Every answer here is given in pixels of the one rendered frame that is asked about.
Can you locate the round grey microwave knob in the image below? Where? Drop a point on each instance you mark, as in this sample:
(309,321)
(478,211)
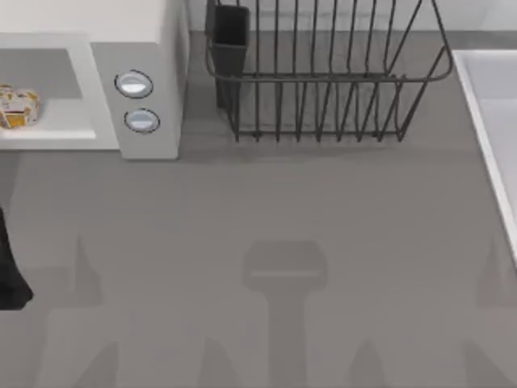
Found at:
(133,84)
(141,120)

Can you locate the dark grey utensil holder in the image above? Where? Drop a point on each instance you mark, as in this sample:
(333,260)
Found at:
(231,28)

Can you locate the pale microwave oven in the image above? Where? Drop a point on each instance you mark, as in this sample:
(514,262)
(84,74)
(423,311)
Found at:
(161,24)

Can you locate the yellow and white food package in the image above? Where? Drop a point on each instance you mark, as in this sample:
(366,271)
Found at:
(18,108)

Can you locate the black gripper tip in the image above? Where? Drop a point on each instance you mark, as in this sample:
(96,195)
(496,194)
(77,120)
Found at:
(10,279)

